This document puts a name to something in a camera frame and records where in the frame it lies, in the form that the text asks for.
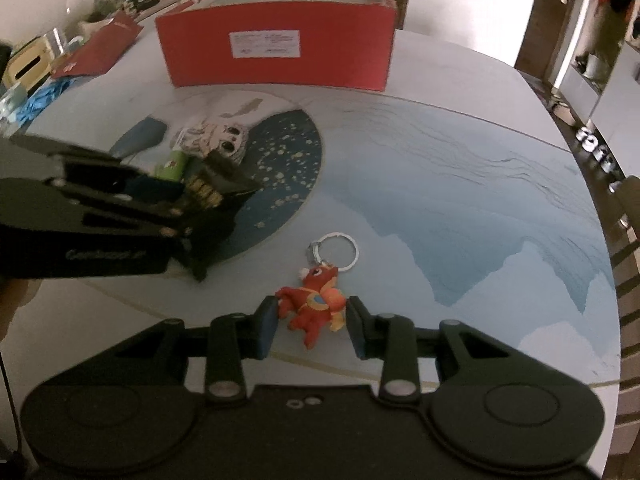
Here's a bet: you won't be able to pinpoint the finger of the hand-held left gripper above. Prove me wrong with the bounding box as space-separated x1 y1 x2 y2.
9 134 185 202
64 194 195 239

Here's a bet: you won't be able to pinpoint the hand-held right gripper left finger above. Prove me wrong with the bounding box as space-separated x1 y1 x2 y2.
114 296 280 406

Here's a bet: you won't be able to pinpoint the black packet with gold print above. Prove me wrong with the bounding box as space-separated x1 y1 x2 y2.
181 149 264 284

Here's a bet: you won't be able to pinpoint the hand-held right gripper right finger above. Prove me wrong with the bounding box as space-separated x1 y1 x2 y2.
346 296 522 406

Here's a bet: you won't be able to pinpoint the black cable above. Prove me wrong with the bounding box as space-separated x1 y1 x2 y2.
0 350 24 480

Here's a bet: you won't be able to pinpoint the silver ornaments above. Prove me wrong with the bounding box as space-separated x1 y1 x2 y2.
576 126 622 193

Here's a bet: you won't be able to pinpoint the red cardboard box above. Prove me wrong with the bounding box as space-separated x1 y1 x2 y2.
154 0 401 94

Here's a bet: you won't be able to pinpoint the white cartoon printed packet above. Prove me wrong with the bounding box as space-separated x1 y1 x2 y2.
172 120 250 166

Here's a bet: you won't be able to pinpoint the red envelope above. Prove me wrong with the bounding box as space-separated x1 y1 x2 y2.
50 14 146 79

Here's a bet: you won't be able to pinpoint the brown door with handle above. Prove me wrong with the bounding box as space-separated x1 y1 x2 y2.
515 0 592 88

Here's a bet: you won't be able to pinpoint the wooden tissue box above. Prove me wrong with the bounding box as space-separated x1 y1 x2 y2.
2 42 57 92

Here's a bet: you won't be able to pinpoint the green tube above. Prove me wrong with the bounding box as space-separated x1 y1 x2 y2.
154 150 194 184

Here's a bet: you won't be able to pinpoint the red dragon keychain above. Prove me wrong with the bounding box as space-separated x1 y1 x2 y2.
275 232 361 350

